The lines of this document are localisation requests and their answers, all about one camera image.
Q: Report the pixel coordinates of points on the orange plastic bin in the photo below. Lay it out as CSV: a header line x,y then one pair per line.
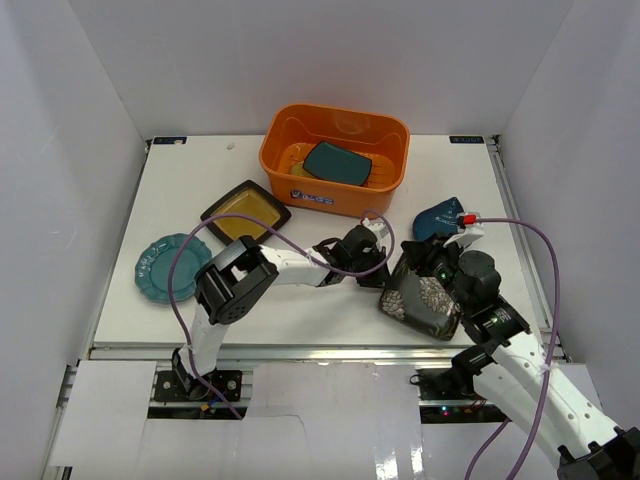
x,y
297,128

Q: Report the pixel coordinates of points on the amber square plate black rim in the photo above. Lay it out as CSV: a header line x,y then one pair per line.
x,y
247,209

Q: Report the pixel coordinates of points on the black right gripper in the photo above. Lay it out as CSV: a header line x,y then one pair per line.
x,y
422,254

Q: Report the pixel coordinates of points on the teal round scalloped plate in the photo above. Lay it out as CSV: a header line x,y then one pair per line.
x,y
152,268

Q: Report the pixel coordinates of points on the small yellow square dish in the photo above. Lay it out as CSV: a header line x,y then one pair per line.
x,y
297,169

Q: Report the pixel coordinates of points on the black floral square plate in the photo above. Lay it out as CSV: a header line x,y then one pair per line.
x,y
420,303

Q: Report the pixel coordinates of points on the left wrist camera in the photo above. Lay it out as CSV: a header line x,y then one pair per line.
x,y
377,226

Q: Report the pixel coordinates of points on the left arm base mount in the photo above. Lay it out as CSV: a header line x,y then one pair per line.
x,y
179,396

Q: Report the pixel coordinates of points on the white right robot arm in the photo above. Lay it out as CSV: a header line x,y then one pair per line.
x,y
507,366

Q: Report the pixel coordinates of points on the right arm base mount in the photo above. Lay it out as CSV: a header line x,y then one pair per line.
x,y
446,397

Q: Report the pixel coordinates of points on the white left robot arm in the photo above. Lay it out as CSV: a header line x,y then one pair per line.
x,y
231,284

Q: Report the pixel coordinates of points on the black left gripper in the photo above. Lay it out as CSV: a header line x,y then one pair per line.
x,y
373,259

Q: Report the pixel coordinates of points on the blue leaf-shaped plate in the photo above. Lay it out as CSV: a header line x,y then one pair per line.
x,y
438,219

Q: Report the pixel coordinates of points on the dark teal square plate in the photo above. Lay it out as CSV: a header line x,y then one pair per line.
x,y
329,162

